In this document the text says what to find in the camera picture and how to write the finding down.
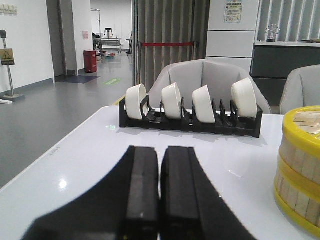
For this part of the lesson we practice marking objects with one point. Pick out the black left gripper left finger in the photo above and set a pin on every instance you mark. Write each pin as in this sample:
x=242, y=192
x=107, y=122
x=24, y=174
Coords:
x=122, y=206

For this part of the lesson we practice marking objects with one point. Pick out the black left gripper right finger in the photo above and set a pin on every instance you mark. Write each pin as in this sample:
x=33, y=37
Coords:
x=190, y=206

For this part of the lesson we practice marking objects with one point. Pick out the bamboo steamer drawer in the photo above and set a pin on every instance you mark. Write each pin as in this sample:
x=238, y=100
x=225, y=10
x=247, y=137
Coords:
x=299, y=198
x=301, y=168

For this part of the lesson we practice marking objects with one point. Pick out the woven bamboo steamer lid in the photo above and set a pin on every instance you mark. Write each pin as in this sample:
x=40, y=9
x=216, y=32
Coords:
x=301, y=126

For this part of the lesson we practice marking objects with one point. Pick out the black bowl rack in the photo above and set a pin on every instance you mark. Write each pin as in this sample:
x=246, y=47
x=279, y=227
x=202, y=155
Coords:
x=224, y=124

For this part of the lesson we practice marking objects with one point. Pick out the white bowl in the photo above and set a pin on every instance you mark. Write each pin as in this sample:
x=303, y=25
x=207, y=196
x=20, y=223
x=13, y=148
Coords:
x=133, y=97
x=171, y=99
x=203, y=105

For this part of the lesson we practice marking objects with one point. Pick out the white bowl far left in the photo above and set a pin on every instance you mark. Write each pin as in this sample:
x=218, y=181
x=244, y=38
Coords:
x=133, y=97

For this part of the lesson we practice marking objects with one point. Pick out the white bowl right end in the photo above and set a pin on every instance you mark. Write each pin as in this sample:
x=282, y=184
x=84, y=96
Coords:
x=243, y=95

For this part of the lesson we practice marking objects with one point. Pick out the grey chair left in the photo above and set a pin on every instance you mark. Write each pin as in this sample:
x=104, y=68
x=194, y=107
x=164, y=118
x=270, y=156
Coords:
x=194, y=74

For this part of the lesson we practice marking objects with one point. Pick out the grey chair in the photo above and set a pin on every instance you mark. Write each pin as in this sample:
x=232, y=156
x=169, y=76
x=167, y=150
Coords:
x=194, y=74
x=302, y=89

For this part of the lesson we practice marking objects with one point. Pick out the red fire extinguisher box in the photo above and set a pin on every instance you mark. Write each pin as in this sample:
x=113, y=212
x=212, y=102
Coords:
x=90, y=61

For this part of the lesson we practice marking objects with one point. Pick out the grey chair right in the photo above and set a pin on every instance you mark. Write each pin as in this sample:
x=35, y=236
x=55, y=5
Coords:
x=302, y=89

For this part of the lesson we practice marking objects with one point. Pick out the red barrier belt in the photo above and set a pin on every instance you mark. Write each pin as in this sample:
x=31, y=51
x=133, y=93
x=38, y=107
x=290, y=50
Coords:
x=173, y=44

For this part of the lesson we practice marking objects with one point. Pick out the dark counter with shelf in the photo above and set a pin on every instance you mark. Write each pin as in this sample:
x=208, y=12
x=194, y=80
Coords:
x=272, y=62

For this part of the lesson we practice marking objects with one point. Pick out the grey vertical curtain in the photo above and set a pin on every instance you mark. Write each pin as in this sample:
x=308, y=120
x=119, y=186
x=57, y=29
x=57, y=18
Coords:
x=167, y=21

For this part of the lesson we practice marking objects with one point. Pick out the white cabinet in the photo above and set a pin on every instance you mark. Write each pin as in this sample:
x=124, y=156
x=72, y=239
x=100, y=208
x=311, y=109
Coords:
x=232, y=43

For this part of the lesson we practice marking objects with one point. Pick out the yellow warning sign stand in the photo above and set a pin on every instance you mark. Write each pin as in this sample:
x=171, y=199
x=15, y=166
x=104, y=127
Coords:
x=7, y=59

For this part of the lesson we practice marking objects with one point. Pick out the wall poster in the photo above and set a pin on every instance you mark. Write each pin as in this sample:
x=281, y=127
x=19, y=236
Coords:
x=233, y=11

